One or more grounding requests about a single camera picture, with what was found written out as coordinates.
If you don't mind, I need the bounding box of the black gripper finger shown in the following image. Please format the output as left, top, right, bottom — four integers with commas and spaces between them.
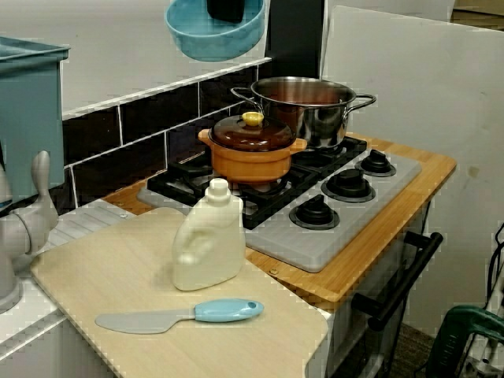
206, 0, 246, 24

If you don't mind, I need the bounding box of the light blue bowl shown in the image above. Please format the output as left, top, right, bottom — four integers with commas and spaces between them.
164, 0, 272, 63

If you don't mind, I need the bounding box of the dark side panel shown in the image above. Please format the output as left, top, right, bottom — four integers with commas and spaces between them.
264, 0, 327, 80

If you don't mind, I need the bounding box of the brown lid yellow knob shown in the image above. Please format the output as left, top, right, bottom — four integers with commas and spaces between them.
207, 111, 297, 153

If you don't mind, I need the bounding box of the black tile backsplash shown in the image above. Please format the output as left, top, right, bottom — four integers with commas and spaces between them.
50, 57, 272, 217

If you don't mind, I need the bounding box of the stainless steel pot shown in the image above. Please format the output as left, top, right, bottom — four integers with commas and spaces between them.
230, 76, 377, 151

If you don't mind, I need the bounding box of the orange toy pot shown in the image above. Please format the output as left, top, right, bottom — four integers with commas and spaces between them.
197, 129, 308, 185

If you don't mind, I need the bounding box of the black burner grate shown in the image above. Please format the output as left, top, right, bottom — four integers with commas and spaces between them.
291, 135, 369, 174
146, 151, 316, 232

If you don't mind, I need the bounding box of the black stove knob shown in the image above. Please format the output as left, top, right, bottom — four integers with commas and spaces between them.
354, 149, 397, 177
321, 168, 377, 203
288, 194, 340, 230

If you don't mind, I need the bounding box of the teal plastic bin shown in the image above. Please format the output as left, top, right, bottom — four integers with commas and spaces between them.
0, 35, 72, 202

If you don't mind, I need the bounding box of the cream plastic bottle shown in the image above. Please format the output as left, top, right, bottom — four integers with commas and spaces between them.
172, 177, 247, 291

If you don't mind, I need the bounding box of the grey stove plate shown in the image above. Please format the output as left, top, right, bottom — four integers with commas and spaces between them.
136, 147, 423, 273

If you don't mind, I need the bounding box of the brown cardboard box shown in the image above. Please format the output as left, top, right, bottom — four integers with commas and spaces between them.
450, 0, 504, 28

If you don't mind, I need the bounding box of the light wooden cutting board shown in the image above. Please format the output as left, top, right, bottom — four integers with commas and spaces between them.
30, 206, 330, 378

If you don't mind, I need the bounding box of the grey toy faucet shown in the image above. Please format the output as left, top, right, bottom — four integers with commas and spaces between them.
0, 150, 60, 314

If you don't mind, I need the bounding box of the white oven cabinet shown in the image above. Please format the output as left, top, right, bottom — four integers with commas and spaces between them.
306, 196, 434, 378

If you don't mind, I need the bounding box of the green metal clamp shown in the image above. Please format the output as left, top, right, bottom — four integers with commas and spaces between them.
427, 306, 504, 378

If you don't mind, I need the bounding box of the grey knife blue handle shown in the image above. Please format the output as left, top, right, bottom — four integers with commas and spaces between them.
94, 298, 265, 335

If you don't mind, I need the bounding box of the black oven door handle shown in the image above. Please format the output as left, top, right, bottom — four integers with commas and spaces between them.
351, 231, 444, 332

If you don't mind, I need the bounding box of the black cable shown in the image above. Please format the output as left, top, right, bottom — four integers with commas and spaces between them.
486, 222, 504, 316

